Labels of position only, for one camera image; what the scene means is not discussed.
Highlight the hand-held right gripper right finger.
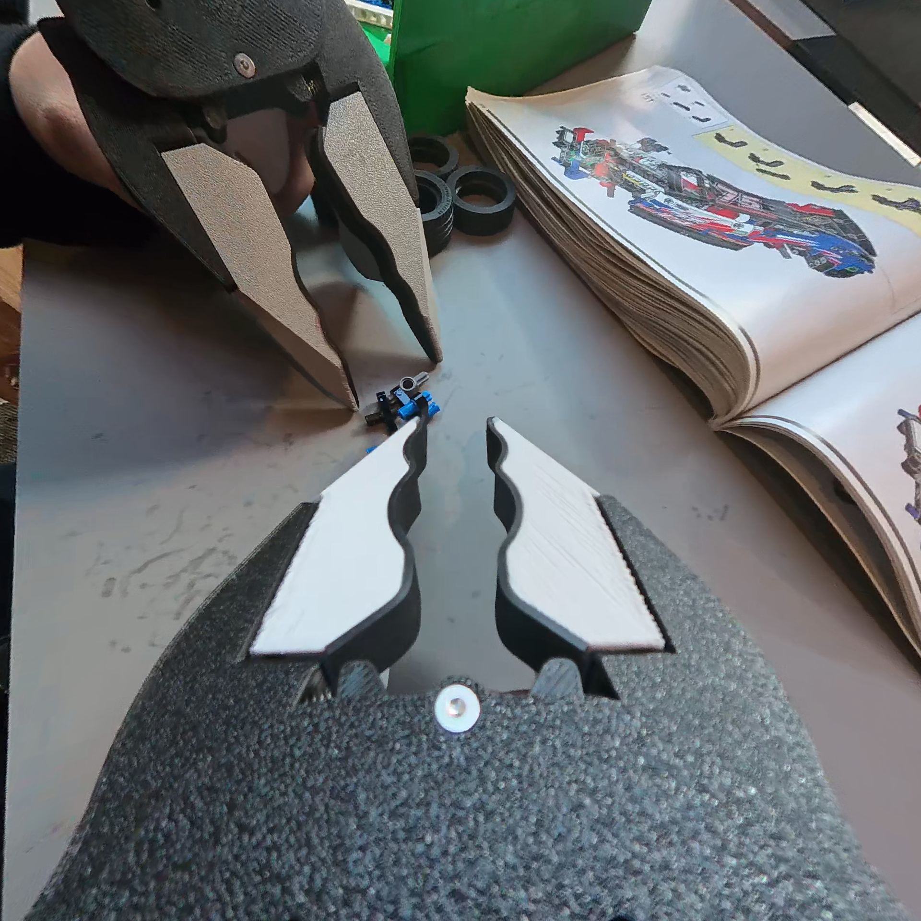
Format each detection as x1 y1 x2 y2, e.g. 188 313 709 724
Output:
486 416 667 699

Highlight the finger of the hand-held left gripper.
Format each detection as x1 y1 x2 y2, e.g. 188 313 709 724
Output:
311 86 443 364
160 138 361 413

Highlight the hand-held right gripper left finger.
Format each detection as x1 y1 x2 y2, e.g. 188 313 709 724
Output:
249 417 430 695

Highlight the open building instruction book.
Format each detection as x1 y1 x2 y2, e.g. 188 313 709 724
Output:
464 66 921 659

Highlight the grey desk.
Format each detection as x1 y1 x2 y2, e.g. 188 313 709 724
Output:
6 0 921 908

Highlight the person's left hand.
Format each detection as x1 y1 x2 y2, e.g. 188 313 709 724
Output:
9 32 318 220

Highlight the green plastic bin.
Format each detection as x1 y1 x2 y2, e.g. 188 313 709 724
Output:
389 0 652 134

